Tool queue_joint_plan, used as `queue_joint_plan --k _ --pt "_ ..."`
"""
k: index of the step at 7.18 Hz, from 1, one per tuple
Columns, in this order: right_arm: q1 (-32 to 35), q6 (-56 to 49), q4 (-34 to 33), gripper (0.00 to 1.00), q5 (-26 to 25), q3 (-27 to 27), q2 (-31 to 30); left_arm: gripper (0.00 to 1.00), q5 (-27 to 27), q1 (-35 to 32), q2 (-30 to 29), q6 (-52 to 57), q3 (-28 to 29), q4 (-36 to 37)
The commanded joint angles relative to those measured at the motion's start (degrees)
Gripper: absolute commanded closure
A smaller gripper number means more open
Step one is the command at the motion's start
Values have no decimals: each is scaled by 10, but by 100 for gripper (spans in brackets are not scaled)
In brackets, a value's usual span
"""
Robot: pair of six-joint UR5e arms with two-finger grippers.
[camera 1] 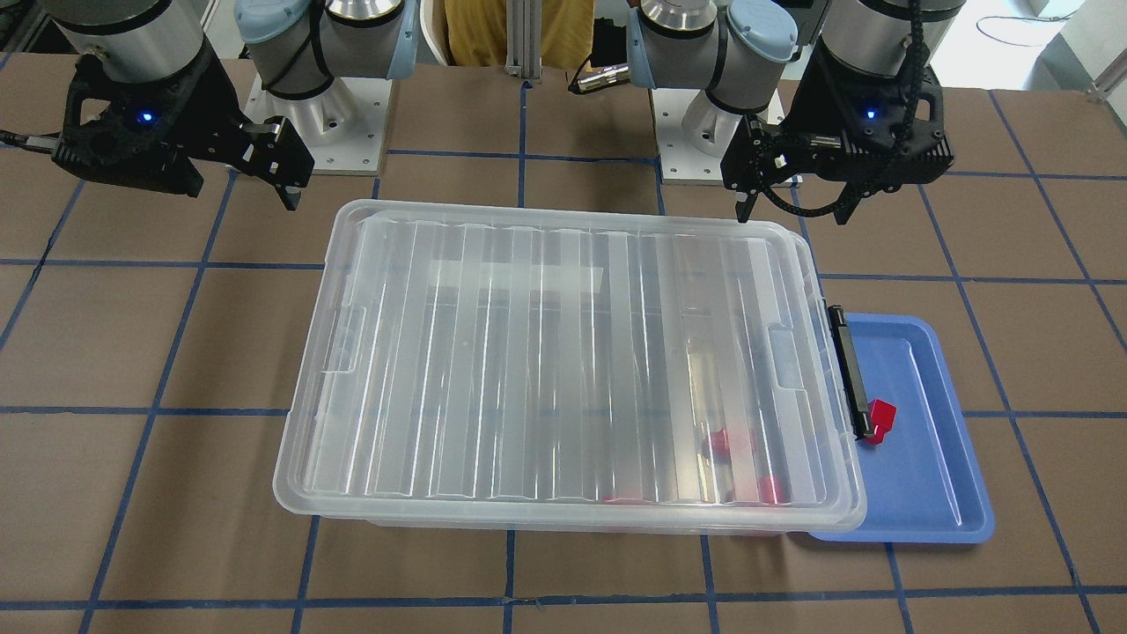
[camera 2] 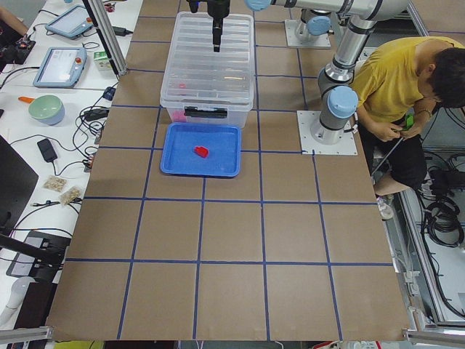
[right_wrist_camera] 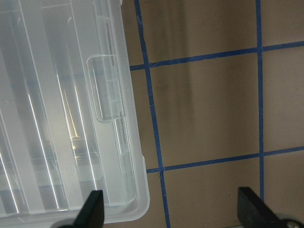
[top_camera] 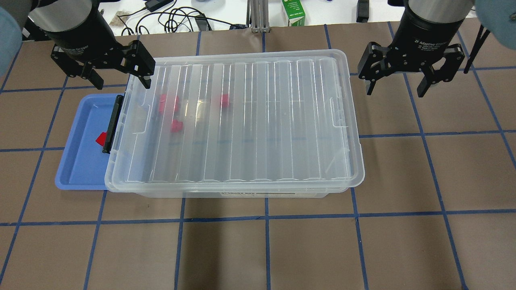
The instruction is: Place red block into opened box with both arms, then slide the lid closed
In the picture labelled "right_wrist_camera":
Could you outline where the clear plastic box lid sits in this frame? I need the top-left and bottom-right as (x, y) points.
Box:
(0, 0), (150, 228)

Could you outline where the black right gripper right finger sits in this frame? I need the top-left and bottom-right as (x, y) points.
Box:
(237, 187), (287, 228)

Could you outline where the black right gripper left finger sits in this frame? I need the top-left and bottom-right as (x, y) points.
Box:
(72, 190), (105, 228)

